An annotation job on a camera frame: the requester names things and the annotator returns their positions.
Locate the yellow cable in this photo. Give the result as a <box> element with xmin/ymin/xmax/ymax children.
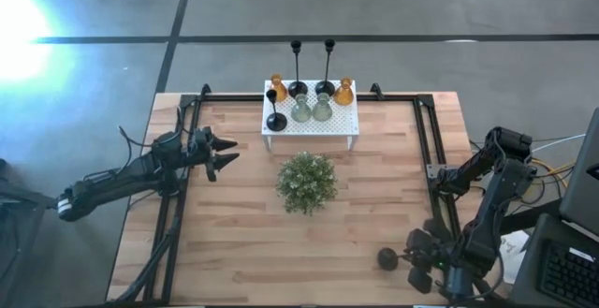
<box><xmin>531</xmin><ymin>157</ymin><xmax>576</xmax><ymax>191</ymax></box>

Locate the black aluminium table frame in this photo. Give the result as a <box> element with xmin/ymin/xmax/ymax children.
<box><xmin>114</xmin><ymin>82</ymin><xmax>462</xmax><ymax>305</ymax></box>

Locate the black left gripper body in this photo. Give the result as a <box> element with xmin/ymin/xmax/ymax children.
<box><xmin>186</xmin><ymin>127</ymin><xmax>219</xmax><ymax>183</ymax></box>

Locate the white perforated metal shelf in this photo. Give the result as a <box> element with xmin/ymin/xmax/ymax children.
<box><xmin>260</xmin><ymin>80</ymin><xmax>360</xmax><ymax>153</ymax></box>

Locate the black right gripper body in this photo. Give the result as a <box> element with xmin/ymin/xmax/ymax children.
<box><xmin>411</xmin><ymin>242</ymin><xmax>455</xmax><ymax>276</ymax></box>

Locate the white paper sheet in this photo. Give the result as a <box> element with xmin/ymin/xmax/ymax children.
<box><xmin>498</xmin><ymin>230</ymin><xmax>530</xmax><ymax>272</ymax></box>

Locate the artificial green leafy plant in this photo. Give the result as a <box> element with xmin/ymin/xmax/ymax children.
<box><xmin>275</xmin><ymin>152</ymin><xmax>339</xmax><ymax>216</ymax></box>

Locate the amber glass candle holder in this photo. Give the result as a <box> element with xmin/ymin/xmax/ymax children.
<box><xmin>333</xmin><ymin>77</ymin><xmax>356</xmax><ymax>107</ymax></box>
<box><xmin>270</xmin><ymin>73</ymin><xmax>289</xmax><ymax>103</ymax></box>

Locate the clear ribbed glass candle holder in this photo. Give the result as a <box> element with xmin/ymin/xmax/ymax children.
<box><xmin>290</xmin><ymin>93</ymin><xmax>313</xmax><ymax>124</ymax></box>
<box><xmin>312</xmin><ymin>92</ymin><xmax>333</xmax><ymax>123</ymax></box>

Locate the tall black candlestick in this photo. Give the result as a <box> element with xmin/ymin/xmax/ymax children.
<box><xmin>314</xmin><ymin>38</ymin><xmax>337</xmax><ymax>97</ymax></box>
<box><xmin>287</xmin><ymin>39</ymin><xmax>309</xmax><ymax>98</ymax></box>

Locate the white cable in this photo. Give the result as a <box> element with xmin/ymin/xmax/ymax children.
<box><xmin>531</xmin><ymin>133</ymin><xmax>587</xmax><ymax>154</ymax></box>

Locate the dark grey laptop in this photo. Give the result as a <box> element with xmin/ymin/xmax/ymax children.
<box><xmin>509</xmin><ymin>108</ymin><xmax>599</xmax><ymax>308</ymax></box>

